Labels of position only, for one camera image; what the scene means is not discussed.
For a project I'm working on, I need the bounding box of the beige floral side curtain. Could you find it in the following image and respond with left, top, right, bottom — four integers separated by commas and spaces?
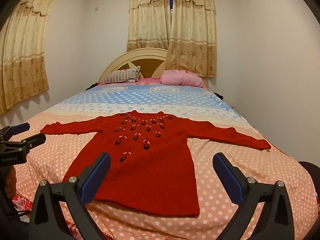
0, 0, 57, 115

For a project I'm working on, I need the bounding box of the person's dark clothing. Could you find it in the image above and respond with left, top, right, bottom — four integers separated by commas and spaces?
5, 215, 32, 240

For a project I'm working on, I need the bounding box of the polka dot bed blanket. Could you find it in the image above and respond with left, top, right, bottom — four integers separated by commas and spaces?
10, 84, 320, 240

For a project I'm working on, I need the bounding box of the pink pillow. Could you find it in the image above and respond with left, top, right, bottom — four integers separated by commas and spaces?
160, 69, 204, 87

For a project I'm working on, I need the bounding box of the pink bed sheet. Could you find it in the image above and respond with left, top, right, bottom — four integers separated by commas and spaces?
138, 77, 162, 86

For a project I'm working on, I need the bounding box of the cream wooden headboard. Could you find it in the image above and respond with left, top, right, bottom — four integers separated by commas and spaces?
99, 47, 208, 88

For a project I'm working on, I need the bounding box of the black cable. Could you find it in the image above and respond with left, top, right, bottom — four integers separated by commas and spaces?
10, 205, 32, 218

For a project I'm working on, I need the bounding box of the beige floral window curtain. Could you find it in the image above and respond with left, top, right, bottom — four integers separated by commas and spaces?
165, 0, 217, 78
127, 0, 173, 53

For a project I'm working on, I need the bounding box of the striped pillow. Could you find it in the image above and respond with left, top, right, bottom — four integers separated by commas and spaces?
99, 66, 141, 84

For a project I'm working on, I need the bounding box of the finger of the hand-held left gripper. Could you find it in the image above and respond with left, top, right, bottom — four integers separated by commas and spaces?
21, 133, 47, 150
11, 122, 31, 137

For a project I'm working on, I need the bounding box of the red embroidered knit sweater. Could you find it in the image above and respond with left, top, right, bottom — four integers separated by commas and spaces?
40, 110, 272, 217

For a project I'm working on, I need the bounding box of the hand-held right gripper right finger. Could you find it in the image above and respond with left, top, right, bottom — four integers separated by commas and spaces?
212, 152, 295, 240

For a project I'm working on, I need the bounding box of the dark round object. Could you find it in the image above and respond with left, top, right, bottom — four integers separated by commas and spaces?
299, 161, 320, 180

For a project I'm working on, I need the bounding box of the person's left hand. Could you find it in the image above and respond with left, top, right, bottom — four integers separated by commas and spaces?
4, 166, 17, 201

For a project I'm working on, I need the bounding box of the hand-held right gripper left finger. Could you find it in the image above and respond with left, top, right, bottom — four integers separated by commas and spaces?
29, 152, 112, 240

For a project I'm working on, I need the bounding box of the red plaid sheet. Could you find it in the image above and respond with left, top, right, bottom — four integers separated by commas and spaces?
12, 192, 33, 210

